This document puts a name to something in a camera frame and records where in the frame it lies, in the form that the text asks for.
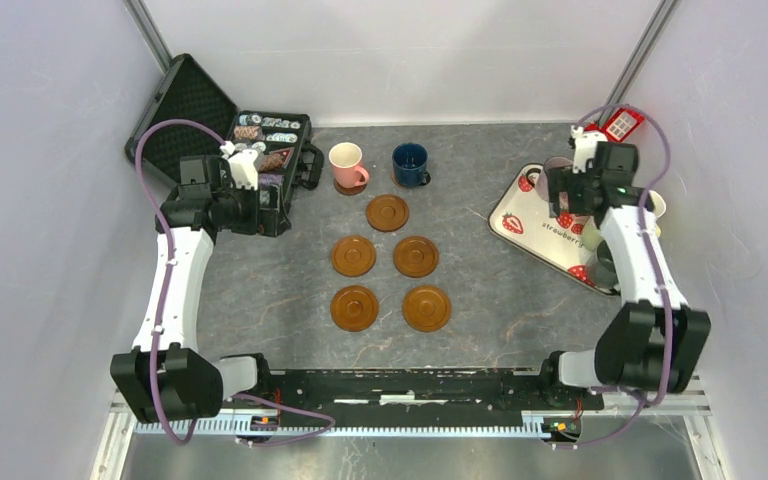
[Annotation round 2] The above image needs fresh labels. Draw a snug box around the light green mug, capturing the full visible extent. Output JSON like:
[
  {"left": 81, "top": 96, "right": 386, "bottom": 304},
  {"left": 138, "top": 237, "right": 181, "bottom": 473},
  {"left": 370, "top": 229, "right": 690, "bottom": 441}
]
[{"left": 581, "top": 217, "right": 603, "bottom": 252}]

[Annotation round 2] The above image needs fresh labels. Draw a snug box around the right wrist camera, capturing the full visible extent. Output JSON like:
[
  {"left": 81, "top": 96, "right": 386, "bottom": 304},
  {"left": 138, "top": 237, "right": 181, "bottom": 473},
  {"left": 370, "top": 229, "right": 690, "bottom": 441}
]
[{"left": 570, "top": 126, "right": 608, "bottom": 174}]

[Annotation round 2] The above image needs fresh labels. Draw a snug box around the dark brown coaster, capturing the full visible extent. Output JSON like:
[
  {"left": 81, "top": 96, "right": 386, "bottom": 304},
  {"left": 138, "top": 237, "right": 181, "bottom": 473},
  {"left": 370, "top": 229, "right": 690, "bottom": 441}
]
[{"left": 333, "top": 180, "right": 367, "bottom": 196}]

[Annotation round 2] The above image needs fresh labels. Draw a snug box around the mauve mug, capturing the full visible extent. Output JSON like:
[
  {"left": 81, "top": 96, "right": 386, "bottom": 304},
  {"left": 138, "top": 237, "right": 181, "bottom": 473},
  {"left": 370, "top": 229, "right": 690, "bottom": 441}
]
[{"left": 534, "top": 157, "right": 573, "bottom": 202}]

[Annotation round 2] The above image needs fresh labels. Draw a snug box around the aluminium frame rail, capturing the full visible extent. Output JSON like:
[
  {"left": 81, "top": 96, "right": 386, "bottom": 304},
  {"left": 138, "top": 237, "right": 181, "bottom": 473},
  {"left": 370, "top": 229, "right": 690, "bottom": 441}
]
[{"left": 108, "top": 369, "right": 713, "bottom": 439}]

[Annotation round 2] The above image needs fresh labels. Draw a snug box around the strawberry pattern tray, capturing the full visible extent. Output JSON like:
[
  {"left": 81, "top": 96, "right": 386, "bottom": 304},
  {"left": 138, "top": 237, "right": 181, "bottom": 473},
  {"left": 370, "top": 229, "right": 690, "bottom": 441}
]
[{"left": 488, "top": 163, "right": 618, "bottom": 295}]

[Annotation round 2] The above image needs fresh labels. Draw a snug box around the red blue toy truck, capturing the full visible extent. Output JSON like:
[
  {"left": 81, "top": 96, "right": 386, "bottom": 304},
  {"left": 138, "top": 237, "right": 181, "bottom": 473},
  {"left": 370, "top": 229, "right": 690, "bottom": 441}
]
[{"left": 584, "top": 108, "right": 645, "bottom": 143}]

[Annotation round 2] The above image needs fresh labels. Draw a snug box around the dark green mug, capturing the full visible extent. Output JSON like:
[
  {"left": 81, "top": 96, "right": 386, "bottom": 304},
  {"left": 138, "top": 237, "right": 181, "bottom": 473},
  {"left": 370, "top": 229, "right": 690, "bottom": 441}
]
[{"left": 586, "top": 240, "right": 618, "bottom": 292}]

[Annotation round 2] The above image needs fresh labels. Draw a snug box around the grooved wooden coaster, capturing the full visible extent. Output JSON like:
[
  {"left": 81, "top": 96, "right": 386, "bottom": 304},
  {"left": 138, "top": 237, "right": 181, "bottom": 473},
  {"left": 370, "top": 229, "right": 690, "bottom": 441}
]
[{"left": 365, "top": 194, "right": 410, "bottom": 232}]

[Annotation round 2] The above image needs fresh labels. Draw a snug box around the black poker chip case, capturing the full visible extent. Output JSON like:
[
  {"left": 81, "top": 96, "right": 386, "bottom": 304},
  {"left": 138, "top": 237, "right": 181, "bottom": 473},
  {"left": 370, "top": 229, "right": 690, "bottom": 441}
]
[{"left": 124, "top": 54, "right": 324, "bottom": 202}]

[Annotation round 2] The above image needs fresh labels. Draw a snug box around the pink mug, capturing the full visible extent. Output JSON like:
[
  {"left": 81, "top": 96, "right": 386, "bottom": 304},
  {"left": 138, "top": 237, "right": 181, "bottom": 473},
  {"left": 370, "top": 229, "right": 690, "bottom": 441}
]
[{"left": 328, "top": 142, "right": 370, "bottom": 189}]

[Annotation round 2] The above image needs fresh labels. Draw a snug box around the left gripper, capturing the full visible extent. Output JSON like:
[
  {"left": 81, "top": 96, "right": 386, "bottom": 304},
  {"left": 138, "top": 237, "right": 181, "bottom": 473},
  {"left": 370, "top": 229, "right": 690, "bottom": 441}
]
[{"left": 213, "top": 178, "right": 290, "bottom": 238}]

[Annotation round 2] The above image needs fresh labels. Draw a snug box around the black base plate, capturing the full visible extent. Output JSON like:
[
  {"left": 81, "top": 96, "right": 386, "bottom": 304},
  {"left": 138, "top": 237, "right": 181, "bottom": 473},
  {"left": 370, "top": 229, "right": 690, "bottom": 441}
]
[{"left": 249, "top": 368, "right": 604, "bottom": 428}]

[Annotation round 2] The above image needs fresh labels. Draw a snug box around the dark blue mug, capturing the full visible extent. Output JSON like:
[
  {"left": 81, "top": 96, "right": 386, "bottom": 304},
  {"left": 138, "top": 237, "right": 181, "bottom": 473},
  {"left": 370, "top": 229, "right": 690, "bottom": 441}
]
[{"left": 391, "top": 143, "right": 431, "bottom": 186}]

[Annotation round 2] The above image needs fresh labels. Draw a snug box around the yellow mug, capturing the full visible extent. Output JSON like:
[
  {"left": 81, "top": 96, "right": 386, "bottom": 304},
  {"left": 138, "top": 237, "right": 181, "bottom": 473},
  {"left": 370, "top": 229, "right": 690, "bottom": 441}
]
[{"left": 649, "top": 190, "right": 667, "bottom": 238}]

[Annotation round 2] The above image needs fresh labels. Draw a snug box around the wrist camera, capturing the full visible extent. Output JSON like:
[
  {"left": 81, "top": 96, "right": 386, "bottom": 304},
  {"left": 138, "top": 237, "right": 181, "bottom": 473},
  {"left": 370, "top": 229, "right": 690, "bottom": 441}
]
[
  {"left": 570, "top": 126, "right": 608, "bottom": 174},
  {"left": 220, "top": 141, "right": 265, "bottom": 191}
]

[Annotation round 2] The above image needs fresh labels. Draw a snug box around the light wooden coaster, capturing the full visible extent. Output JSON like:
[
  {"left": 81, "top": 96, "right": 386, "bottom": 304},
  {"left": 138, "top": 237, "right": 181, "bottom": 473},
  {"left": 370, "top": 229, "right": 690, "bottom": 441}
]
[{"left": 391, "top": 174, "right": 424, "bottom": 190}]

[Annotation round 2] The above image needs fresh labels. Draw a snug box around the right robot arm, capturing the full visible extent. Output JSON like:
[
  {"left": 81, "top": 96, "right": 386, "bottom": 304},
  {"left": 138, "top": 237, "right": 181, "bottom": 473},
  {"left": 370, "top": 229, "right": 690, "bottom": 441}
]
[{"left": 537, "top": 138, "right": 711, "bottom": 408}]

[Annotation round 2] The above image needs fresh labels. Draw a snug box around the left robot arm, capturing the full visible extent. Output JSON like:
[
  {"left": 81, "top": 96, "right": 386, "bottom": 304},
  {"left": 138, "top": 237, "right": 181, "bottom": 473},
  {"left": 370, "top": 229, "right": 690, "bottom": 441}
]
[{"left": 110, "top": 149, "right": 274, "bottom": 424}]

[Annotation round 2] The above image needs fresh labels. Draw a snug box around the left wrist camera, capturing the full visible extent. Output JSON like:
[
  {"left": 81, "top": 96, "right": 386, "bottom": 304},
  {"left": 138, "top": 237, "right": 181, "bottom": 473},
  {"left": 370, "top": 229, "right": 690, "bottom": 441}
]
[{"left": 220, "top": 141, "right": 265, "bottom": 191}]

